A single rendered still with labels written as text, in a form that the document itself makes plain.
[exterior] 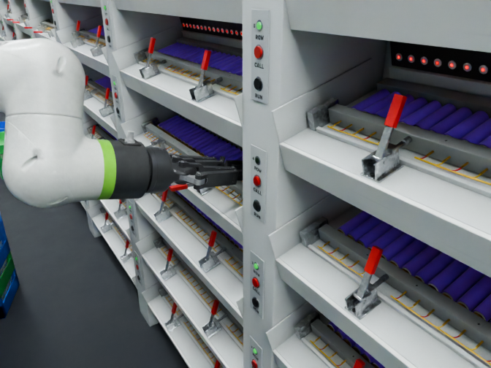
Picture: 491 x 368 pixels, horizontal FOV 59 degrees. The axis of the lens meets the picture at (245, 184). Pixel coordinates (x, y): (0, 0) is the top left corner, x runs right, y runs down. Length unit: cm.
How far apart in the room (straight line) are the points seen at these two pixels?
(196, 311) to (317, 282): 58
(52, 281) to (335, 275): 146
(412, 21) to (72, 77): 44
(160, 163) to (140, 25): 61
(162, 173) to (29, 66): 23
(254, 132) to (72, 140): 26
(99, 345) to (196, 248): 65
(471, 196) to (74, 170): 48
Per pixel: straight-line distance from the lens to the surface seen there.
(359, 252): 64
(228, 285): 94
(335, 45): 64
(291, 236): 69
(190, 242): 109
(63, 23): 190
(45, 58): 65
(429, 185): 49
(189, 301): 121
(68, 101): 65
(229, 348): 108
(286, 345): 82
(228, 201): 84
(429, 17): 43
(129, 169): 66
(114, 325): 165
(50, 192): 63
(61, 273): 197
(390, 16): 46
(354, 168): 52
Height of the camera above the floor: 107
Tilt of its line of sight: 24 degrees down
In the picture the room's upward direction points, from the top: straight up
